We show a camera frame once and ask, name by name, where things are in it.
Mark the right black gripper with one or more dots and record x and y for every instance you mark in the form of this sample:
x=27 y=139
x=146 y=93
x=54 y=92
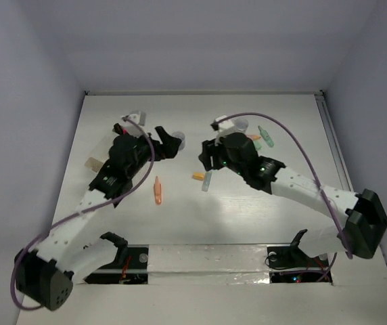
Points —
x=210 y=148

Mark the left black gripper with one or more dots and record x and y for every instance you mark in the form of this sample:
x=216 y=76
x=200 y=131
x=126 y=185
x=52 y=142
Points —
x=169 y=147

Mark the paperclip jar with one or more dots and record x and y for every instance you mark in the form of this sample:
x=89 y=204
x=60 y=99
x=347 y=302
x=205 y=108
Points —
x=179 y=135
x=241 y=124

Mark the pink black highlighter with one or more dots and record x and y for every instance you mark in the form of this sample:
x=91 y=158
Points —
x=118 y=129

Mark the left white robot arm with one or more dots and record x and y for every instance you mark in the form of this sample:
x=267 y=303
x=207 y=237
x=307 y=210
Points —
x=48 y=267

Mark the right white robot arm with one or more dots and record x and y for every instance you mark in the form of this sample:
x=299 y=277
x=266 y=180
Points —
x=361 y=218

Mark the green marker cap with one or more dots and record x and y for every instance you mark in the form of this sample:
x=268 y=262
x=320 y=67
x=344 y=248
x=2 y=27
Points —
x=257 y=145

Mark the dark green marker pen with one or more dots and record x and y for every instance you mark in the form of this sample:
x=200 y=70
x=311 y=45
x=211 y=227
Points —
x=266 y=137

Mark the light green highlighter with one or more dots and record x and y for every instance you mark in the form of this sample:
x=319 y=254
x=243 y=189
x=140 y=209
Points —
x=206 y=181

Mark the yellow highlighter cap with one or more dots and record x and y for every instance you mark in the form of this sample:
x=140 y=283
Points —
x=198 y=176

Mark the orange highlighter pen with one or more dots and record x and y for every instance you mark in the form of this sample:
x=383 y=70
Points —
x=157 y=191

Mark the white perforated organizer box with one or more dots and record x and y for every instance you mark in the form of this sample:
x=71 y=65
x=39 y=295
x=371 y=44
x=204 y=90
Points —
x=100 y=153

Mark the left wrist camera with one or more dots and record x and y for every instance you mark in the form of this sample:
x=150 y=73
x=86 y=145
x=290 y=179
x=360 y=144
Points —
x=133 y=122

